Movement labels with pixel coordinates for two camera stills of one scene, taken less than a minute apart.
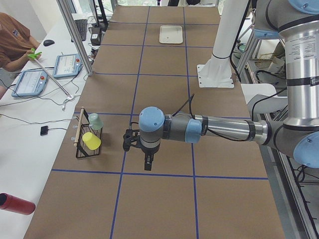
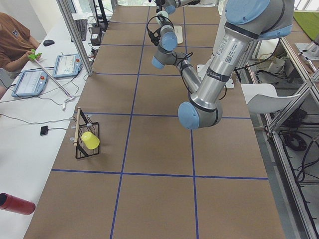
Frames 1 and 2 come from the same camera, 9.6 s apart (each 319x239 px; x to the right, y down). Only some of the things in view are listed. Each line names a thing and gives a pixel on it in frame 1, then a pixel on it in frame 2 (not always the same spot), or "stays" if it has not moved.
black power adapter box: (95, 36) stays
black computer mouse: (47, 43) stays
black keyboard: (81, 25) stays
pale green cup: (95, 123) -> (163, 13)
